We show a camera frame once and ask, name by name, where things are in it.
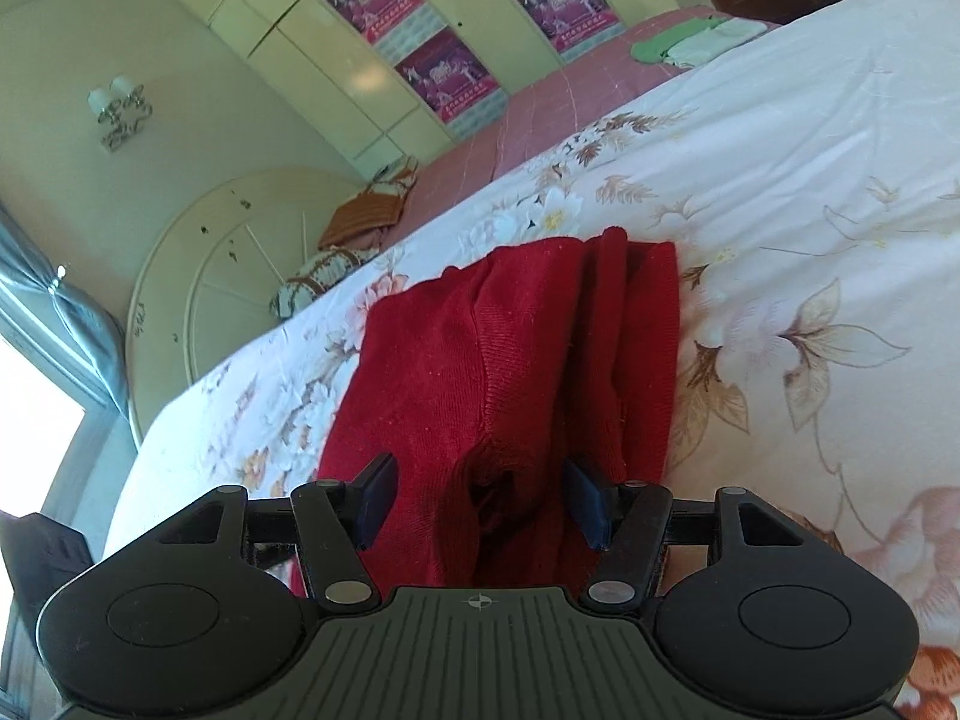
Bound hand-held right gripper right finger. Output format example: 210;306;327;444
562;457;809;614

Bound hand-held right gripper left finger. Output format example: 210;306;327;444
161;452;398;614

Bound red knit sweater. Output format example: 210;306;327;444
289;225;683;601

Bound floral brown-trimmed pillow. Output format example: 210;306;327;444
268;244;377;321

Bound cream round headboard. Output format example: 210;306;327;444
124;169;376;451

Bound brown striped pillow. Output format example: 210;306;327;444
318;165;421;250

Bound dark boxy object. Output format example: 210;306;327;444
0;510;97;653

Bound window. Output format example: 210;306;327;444
0;334;87;530

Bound white floral bed sheet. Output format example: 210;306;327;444
101;0;960;720

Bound grey curtain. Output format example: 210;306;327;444
0;199;130;421

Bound pink checked bedspread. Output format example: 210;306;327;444
375;4;785;245

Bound cream wardrobe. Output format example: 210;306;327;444
141;0;680;166

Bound green folded cloth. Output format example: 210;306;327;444
630;17;725;66

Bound pale folded cloth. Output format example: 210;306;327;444
666;17;782;70

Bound wall lamp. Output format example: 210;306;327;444
85;73;156;153

